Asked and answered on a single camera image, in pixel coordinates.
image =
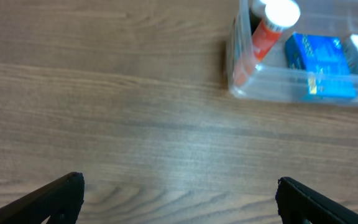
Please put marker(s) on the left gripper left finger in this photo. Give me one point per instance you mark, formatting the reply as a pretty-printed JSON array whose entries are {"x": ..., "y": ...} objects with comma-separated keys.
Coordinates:
[{"x": 57, "y": 202}]

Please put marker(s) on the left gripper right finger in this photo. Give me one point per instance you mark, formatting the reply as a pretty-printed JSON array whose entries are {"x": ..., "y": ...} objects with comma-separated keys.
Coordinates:
[{"x": 299, "y": 204}]

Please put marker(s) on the blue box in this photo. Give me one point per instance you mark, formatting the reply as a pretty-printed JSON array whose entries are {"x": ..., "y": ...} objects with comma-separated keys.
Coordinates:
[{"x": 323, "y": 60}]

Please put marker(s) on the white medicine box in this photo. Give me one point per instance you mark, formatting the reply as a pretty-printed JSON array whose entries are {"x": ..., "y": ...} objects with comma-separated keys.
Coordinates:
[{"x": 350, "y": 49}]

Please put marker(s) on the orange tube white cap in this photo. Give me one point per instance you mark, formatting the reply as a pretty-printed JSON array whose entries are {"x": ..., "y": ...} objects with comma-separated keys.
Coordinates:
[{"x": 250, "y": 49}]

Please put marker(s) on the black tube white cap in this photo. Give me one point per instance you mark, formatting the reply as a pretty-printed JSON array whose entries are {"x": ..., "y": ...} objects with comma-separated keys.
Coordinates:
[{"x": 256, "y": 13}]

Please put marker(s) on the clear plastic container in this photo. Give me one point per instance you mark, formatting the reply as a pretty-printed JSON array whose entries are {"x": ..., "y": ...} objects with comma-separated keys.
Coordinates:
[{"x": 272, "y": 79}]

